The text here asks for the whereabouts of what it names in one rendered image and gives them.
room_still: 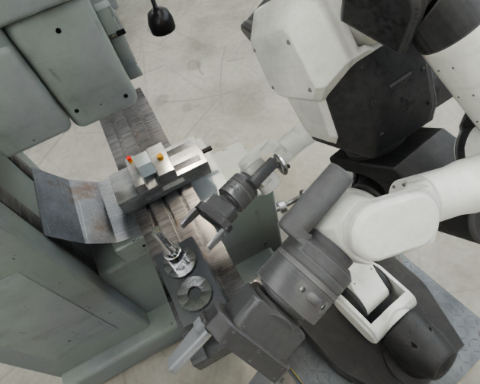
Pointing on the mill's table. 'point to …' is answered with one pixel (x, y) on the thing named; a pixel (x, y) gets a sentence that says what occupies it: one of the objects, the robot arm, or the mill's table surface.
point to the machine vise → (178, 154)
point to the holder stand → (190, 283)
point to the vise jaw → (165, 170)
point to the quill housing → (75, 60)
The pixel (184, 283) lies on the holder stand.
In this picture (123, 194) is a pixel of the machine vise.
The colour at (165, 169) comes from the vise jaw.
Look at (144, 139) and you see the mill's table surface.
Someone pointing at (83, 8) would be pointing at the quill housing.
